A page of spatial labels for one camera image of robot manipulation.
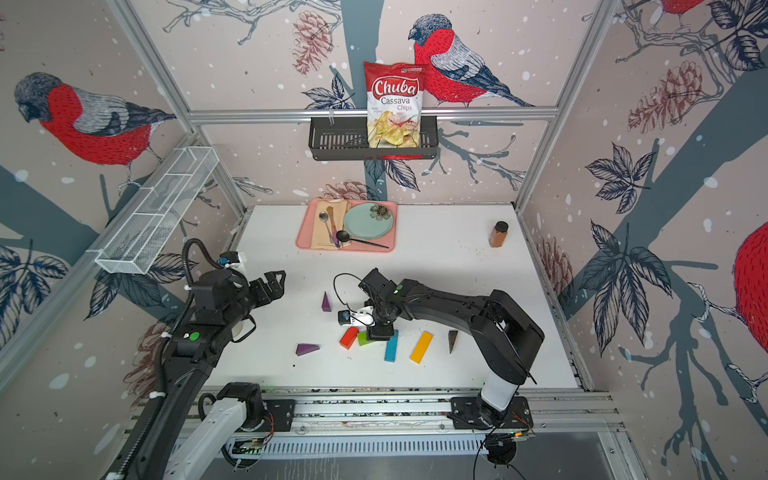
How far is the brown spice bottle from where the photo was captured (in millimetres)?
1044

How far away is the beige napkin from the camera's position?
3.61 feet

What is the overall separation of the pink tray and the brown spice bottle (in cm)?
37

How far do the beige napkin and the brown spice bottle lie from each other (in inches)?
21.3

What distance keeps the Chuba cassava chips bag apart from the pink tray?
1.13 ft

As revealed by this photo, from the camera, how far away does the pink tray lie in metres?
1.11

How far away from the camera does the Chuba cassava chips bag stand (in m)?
0.85

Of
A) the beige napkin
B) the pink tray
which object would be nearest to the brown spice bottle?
the pink tray
